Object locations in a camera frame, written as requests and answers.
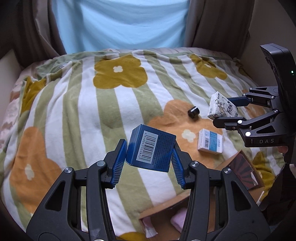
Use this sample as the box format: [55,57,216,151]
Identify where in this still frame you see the person's right hand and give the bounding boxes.
[277,146,288,154]

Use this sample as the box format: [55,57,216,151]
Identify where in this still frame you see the right brown curtain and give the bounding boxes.
[184,0,255,58]

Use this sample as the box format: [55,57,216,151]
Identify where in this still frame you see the small black cylinder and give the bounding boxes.
[187,106,200,119]

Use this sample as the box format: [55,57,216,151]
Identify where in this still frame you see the brown curtain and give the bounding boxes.
[1,1,66,67]
[184,0,255,58]

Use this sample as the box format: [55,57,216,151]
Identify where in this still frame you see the small dark blue box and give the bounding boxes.
[125,124,176,173]

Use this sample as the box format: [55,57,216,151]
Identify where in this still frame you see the open cardboard box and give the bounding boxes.
[139,151,270,240]

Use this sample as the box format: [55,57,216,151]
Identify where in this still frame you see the floral tissue pack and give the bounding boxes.
[207,91,238,120]

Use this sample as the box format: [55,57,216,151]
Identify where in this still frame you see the white bed side cushion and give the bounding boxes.
[0,49,23,124]

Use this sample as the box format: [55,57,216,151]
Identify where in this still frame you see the white blue carton box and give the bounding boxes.
[197,128,223,155]

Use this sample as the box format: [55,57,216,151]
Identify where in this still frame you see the left brown curtain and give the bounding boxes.
[1,1,66,67]

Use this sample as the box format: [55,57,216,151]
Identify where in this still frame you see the pink towel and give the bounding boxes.
[170,207,187,232]

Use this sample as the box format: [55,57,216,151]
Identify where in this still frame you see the light blue hanging sheet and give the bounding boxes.
[52,1,190,54]

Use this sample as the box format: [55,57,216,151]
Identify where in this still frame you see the striped floral fleece blanket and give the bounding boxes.
[1,50,285,240]

